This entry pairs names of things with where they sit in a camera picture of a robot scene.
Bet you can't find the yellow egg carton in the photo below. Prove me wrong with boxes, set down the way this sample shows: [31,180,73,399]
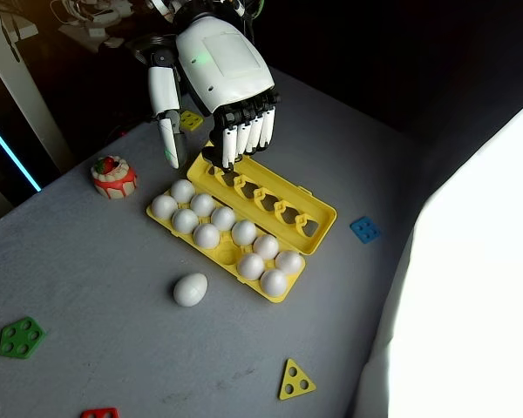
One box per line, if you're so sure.
[146,138,337,304]

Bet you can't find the white toy egg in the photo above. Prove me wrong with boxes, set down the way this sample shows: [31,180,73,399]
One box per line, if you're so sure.
[151,194,179,220]
[173,273,209,308]
[231,219,259,246]
[171,208,200,235]
[210,206,237,232]
[189,192,217,218]
[169,179,197,204]
[275,249,304,276]
[236,253,266,281]
[259,268,289,297]
[193,223,221,250]
[252,234,281,261]

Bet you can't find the blue block with holes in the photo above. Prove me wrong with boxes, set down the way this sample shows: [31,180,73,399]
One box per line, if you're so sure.
[349,216,381,245]

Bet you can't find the yellow block with holes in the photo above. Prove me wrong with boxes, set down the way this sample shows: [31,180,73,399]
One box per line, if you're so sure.
[179,111,205,133]

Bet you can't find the toy strawberry cake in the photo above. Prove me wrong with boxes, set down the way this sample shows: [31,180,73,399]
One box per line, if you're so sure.
[90,155,139,200]

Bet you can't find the yellow triangle block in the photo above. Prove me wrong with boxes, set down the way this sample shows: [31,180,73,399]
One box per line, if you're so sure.
[278,358,317,401]

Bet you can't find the grey table cloth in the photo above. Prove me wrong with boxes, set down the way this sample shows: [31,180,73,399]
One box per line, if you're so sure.
[0,64,445,418]

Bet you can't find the white backdrop sheet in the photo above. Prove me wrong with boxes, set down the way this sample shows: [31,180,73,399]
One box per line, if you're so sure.
[343,93,523,418]

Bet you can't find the cyan light strip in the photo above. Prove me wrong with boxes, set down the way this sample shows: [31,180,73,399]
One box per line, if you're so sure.
[0,111,43,192]

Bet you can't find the white headset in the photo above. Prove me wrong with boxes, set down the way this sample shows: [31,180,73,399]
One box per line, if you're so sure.
[50,0,134,25]

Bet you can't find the red block with holes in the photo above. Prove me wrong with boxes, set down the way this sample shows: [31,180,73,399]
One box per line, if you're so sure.
[79,407,119,418]

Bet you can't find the green pentagon block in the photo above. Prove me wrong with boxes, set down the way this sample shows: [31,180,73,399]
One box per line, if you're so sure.
[0,316,47,361]

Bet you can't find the white post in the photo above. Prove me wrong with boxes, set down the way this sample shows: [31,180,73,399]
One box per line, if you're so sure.
[0,0,75,175]

